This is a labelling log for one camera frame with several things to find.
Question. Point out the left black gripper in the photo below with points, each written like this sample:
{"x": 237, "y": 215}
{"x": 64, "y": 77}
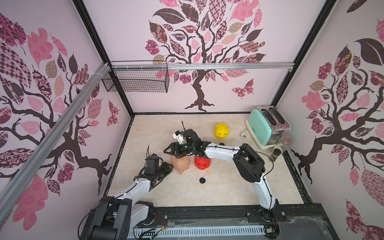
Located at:
{"x": 167, "y": 166}

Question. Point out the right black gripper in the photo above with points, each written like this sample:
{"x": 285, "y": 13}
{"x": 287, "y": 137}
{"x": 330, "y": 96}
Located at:
{"x": 177, "y": 148}

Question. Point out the peach piggy bank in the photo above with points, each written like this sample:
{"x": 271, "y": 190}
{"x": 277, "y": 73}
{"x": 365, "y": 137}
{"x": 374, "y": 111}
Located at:
{"x": 181, "y": 164}

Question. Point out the red piggy bank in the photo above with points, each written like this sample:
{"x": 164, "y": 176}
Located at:
{"x": 202, "y": 163}

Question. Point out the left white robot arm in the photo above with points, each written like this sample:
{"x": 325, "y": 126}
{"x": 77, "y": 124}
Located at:
{"x": 114, "y": 217}

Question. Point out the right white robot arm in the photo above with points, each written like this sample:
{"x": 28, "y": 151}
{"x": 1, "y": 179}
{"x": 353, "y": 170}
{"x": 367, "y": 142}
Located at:
{"x": 249, "y": 164}

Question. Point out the yellow piggy bank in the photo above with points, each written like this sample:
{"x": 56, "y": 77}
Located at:
{"x": 221, "y": 131}

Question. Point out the mint green toaster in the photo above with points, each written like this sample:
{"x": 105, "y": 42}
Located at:
{"x": 267, "y": 125}

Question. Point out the glass spice jar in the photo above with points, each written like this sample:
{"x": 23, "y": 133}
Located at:
{"x": 281, "y": 146}

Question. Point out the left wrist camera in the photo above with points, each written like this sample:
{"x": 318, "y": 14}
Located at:
{"x": 152, "y": 164}

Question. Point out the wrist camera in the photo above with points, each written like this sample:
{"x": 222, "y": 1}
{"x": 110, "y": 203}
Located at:
{"x": 152, "y": 164}
{"x": 179, "y": 136}

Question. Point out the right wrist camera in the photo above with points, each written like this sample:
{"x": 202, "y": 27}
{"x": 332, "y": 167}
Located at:
{"x": 179, "y": 136}

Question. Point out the white slotted cable duct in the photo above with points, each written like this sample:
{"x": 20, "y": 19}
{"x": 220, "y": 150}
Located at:
{"x": 195, "y": 232}

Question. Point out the black wire basket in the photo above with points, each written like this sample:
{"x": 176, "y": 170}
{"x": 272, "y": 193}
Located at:
{"x": 138, "y": 77}

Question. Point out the aluminium rail back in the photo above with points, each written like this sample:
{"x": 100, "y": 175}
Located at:
{"x": 232, "y": 66}

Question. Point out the aluminium rail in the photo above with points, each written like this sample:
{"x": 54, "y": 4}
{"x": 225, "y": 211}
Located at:
{"x": 26, "y": 173}
{"x": 232, "y": 66}

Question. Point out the black base frame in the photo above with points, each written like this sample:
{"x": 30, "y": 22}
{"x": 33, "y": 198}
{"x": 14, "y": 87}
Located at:
{"x": 284, "y": 222}

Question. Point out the aluminium rail left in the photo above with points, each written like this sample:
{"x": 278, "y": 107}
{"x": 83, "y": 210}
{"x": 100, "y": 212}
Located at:
{"x": 26, "y": 173}

